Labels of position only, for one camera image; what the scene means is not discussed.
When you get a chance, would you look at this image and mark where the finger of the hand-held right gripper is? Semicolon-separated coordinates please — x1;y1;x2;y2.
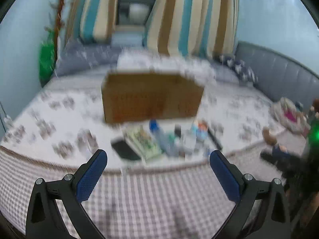
260;145;299;167

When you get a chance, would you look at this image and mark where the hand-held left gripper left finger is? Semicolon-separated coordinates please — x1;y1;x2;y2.
26;149;108;239

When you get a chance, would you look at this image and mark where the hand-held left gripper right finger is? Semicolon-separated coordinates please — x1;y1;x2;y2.
209;150;292;239

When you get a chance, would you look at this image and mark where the black remote control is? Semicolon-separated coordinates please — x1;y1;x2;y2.
207;127;224;151

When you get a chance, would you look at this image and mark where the black smartphone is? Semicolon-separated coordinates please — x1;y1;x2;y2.
110;138;142;161

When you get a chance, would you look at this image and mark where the clear plastic bag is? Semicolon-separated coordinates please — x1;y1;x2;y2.
181;129;200;155

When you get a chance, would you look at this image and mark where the orange and blue packet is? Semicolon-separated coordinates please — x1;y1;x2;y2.
191;120;209;141

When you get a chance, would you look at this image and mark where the green patterned book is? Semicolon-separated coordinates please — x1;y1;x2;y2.
124;126;162;161

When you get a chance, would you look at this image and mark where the blue cap water bottle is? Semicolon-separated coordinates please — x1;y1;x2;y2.
149;120;180;157

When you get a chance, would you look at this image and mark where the printed cardboard box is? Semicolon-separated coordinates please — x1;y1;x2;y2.
101;71;205;124

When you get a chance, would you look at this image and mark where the brown haired doll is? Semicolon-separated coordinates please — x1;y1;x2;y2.
262;127;277;145

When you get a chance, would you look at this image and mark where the pink patterned pouch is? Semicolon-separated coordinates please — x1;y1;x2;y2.
271;97;310;135

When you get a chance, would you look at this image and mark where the grey padded headboard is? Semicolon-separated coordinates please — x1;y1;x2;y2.
234;41;319;110

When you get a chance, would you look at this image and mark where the navy star pillow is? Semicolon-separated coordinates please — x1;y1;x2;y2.
219;54;259;84

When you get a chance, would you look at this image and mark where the grey star line pillow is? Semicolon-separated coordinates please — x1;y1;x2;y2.
55;38;120;75

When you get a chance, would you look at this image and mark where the green shopping bag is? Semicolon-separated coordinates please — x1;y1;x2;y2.
39;30;59;85

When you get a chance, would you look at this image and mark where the folded floral quilt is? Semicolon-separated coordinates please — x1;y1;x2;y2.
117;49;216;85

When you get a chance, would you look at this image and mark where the striped curtain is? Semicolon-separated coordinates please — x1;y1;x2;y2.
65;0;120;43
143;0;240;58

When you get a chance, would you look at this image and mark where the wooden coat rack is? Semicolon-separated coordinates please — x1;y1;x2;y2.
53;0;71;46

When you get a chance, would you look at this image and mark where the window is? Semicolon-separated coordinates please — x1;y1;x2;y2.
114;0;163;28

